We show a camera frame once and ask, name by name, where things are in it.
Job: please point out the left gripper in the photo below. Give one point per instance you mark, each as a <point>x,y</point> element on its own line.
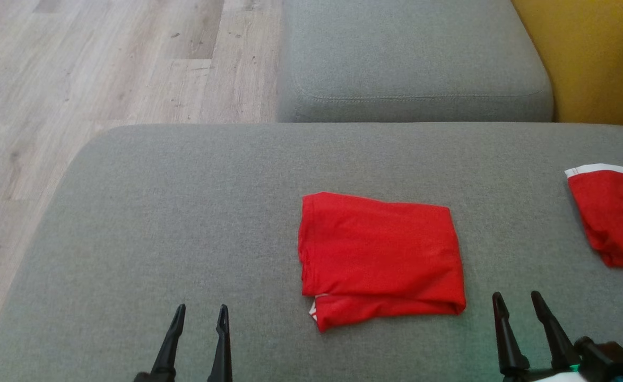
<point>155,378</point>

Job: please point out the large grey sofa chaise cushion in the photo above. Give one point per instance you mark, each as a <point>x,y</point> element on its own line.
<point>184,212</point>

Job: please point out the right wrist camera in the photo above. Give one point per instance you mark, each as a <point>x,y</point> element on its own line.
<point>615,361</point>

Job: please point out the red garment with white trim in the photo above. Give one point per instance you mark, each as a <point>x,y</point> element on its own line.
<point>380,249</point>

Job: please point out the yellow sofa back cushion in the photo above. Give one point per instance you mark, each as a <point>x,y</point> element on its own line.
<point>598,53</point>

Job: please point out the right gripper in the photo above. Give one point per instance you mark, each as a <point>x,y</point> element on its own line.
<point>585,355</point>

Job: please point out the folded red garment, white waistband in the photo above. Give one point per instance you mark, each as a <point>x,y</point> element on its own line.
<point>619,212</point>

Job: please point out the grey sofa seat cushion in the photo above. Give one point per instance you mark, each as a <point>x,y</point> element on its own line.
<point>407,53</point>

